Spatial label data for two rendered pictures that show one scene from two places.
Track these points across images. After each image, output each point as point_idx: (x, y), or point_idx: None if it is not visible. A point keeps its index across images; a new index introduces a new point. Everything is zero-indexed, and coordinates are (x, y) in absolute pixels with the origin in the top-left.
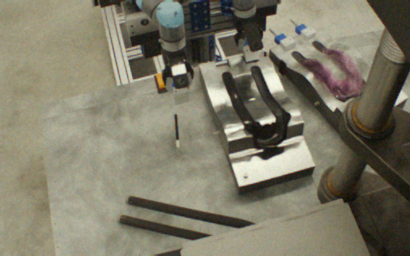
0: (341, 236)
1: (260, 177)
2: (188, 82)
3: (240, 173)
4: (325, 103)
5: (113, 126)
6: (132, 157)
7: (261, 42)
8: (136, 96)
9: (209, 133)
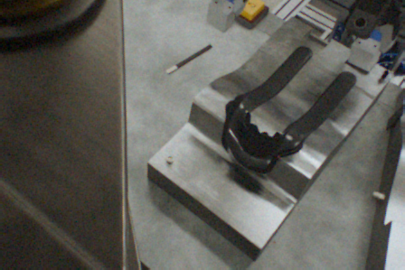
0: None
1: (181, 181)
2: None
3: (169, 152)
4: (388, 203)
5: None
6: None
7: (370, 25)
8: None
9: None
